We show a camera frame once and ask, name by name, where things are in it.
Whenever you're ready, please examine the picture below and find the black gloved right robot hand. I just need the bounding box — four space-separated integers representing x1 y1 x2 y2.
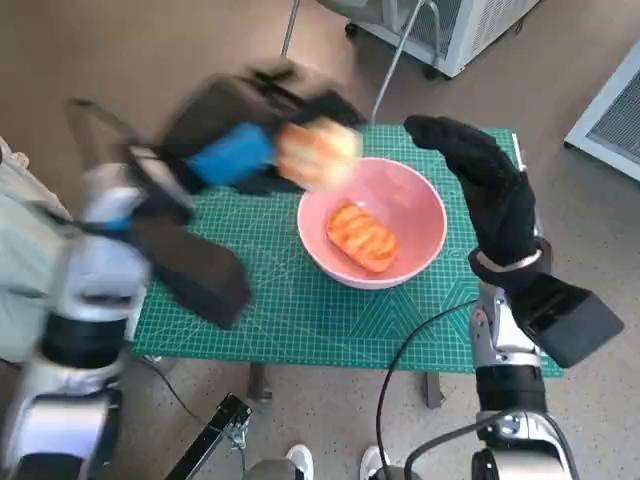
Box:
403 114 539 266

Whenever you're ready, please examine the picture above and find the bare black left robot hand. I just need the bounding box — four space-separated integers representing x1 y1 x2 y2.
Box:
159 62 369 197

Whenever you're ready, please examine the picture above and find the pink bowl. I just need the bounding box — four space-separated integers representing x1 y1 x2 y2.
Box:
296 156 448 291

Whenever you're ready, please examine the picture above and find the round toy bread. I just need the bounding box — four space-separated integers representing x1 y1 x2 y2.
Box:
273 117 362 192

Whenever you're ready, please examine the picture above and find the long striped toy bread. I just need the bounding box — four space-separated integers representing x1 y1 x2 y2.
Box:
325 200 401 274

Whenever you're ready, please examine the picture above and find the white framed vent panel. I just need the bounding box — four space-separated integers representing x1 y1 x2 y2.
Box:
563 42 640 182

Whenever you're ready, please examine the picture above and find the metal chair leg with caster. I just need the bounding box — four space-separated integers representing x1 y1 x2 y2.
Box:
279 0 296 56

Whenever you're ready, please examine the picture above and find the bent metal chair leg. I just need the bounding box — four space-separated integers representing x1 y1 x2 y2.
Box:
372 0 431 124

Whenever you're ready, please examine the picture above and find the white vented appliance on casters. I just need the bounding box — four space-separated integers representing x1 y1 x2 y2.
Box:
319 0 544 80

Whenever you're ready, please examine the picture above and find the green cutting mat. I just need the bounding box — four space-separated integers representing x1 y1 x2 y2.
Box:
130 124 565 376

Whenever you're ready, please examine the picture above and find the person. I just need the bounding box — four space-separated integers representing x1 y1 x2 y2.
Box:
0 137 76 364

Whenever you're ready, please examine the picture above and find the black metal stand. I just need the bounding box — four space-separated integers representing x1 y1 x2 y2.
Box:
164 393 252 480

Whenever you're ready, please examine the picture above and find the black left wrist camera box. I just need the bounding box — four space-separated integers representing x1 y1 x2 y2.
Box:
134 214 254 330

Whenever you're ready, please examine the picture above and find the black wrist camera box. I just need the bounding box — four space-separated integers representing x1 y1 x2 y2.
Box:
134 214 254 330
514 272 626 370

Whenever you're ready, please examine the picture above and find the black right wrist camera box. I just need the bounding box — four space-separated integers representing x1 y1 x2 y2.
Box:
514 272 626 370

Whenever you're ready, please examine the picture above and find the grey table leg bracket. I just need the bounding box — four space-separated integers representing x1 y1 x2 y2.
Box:
424 372 446 409
247 363 274 404

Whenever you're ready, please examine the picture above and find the long black robot cable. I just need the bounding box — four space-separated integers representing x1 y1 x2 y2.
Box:
374 298 479 480

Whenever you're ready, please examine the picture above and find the looped black robot cable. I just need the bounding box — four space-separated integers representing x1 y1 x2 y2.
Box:
404 409 581 480

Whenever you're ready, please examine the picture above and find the thin black floor cable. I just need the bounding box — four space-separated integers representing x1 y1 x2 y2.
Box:
142 357 221 427

